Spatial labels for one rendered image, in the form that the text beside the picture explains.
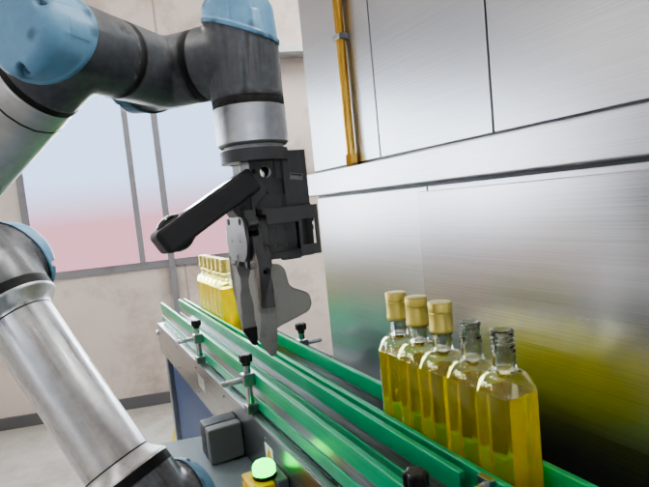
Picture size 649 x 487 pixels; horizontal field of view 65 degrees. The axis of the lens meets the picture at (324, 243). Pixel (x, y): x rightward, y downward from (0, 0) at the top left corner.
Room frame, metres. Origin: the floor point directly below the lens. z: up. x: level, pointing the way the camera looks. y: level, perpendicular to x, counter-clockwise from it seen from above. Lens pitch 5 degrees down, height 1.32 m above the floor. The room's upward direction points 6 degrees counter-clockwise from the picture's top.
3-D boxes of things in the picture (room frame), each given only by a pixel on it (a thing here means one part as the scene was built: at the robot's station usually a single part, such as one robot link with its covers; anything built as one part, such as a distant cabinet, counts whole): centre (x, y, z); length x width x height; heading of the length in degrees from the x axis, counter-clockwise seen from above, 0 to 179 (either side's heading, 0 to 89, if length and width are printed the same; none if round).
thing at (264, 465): (0.92, 0.15, 0.84); 0.04 x 0.04 x 0.03
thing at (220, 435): (1.17, 0.28, 0.79); 0.08 x 0.08 x 0.08; 27
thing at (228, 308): (1.71, 0.34, 1.02); 0.06 x 0.06 x 0.28; 27
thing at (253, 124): (0.55, 0.07, 1.40); 0.08 x 0.08 x 0.05
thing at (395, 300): (0.83, -0.11, 1.14); 0.04 x 0.04 x 0.04
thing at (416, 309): (0.78, -0.13, 1.14); 0.04 x 0.04 x 0.04
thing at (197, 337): (1.49, 0.42, 0.94); 0.07 x 0.04 x 0.13; 117
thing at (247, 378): (1.08, 0.22, 0.94); 0.07 x 0.04 x 0.13; 117
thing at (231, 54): (0.55, 0.07, 1.48); 0.09 x 0.08 x 0.11; 69
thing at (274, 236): (0.55, 0.06, 1.32); 0.09 x 0.08 x 0.12; 116
